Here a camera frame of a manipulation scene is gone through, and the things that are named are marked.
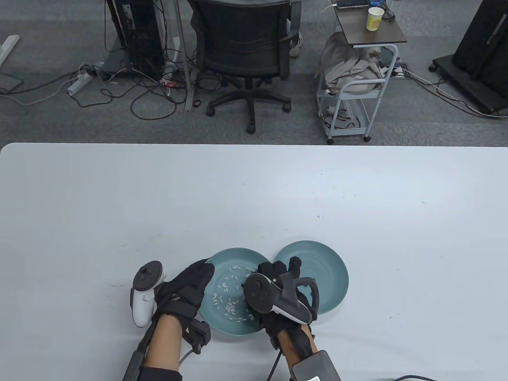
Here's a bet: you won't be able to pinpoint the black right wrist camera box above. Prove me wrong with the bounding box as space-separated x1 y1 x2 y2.
290 350 342 381

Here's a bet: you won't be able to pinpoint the person's right forearm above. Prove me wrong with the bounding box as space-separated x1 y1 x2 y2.
277 323 319 364

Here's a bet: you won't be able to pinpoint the teal ceramic plate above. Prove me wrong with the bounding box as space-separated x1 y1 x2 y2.
274 240 350 315
198 248 274 337

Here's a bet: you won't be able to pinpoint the tangle of black floor cables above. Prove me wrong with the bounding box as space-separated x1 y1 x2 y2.
75 52 211 120

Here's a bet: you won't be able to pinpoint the white power strip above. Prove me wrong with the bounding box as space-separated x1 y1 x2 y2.
67 73 94 96

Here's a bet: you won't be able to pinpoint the black left wrist strap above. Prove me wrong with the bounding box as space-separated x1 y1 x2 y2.
141 367 183 381

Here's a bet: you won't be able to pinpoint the scattered white rice grains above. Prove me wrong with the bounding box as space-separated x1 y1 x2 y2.
212 266 258 323

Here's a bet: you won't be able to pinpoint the grey metal desk leg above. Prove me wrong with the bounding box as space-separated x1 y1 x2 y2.
171 0 196 112

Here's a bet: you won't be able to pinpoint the white desk foot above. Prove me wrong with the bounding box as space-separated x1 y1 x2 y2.
0 35 20 66

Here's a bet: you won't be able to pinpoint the beige cloth bundle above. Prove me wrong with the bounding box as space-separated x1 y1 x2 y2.
319 32 387 95

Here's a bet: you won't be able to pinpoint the white cart with brown top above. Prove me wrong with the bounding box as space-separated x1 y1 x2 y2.
316 0 408 144

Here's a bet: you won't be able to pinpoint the white floor cable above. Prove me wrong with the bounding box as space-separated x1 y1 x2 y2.
405 69 508 119

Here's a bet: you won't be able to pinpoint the black mesh office chair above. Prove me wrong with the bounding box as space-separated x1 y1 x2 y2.
190 0 303 135

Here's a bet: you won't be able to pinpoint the person's right hand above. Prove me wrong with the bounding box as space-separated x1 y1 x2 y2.
242 256 318 350

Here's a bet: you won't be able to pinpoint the black glove sensor module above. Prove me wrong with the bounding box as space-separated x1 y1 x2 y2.
183 319 212 354

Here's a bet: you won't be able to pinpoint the person's left hand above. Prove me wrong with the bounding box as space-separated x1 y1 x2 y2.
153 259 216 335

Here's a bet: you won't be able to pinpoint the yellow paper cup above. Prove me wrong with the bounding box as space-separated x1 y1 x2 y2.
366 7 385 32

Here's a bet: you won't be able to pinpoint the black wheeled monitor stand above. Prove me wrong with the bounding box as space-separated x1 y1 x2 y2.
429 0 508 117

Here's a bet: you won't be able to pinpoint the person's left forearm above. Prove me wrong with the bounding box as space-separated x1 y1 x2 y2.
144 314 185 369

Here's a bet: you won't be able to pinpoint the white and black left controller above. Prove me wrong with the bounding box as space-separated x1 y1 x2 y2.
130 261 166 329

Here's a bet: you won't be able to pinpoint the black computer tower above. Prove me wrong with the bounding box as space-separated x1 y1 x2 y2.
106 0 166 76

